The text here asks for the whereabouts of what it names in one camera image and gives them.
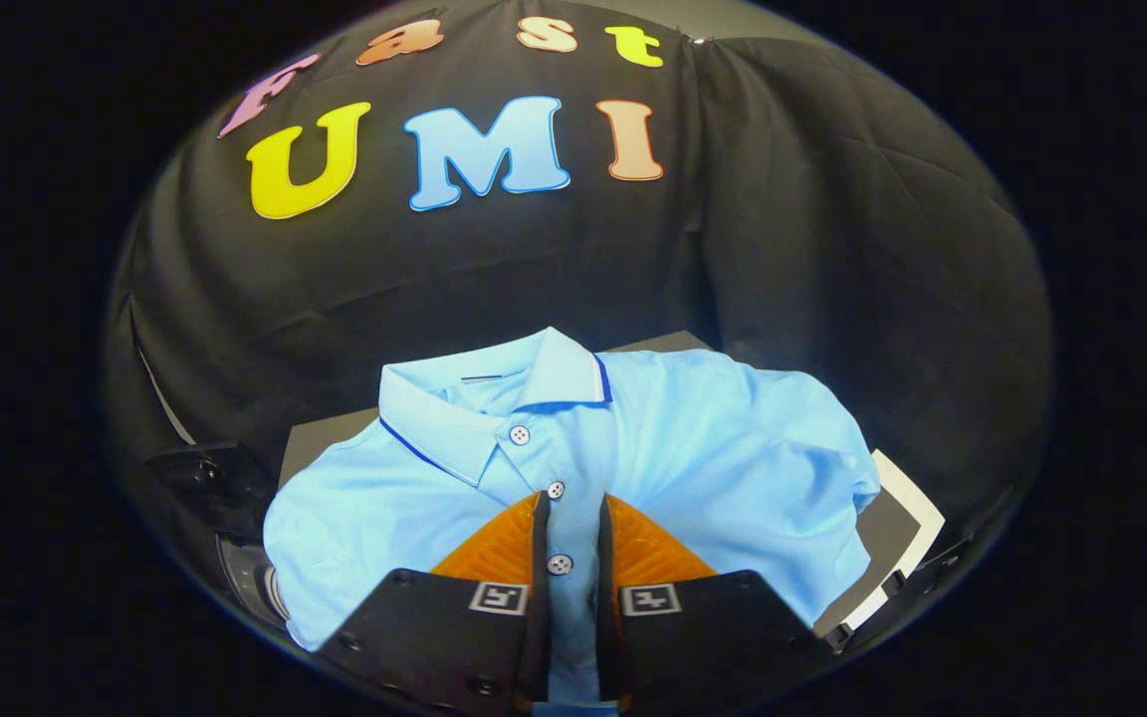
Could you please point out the white paper sheet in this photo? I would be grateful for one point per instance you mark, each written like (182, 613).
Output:
(917, 518)

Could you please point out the black side table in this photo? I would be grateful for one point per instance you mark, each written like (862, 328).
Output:
(320, 443)

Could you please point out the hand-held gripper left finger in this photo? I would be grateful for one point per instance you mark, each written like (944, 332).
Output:
(434, 637)

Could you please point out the black backdrop cloth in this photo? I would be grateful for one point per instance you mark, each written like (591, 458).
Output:
(783, 219)

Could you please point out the light blue polo shirt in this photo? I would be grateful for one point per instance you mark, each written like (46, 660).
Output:
(713, 448)

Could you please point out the dark grey washing machine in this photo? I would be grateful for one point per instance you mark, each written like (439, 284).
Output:
(240, 568)

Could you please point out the dark washing machine lid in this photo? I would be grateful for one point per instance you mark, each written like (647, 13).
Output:
(210, 483)

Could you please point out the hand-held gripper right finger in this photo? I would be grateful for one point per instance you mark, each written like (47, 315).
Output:
(713, 637)

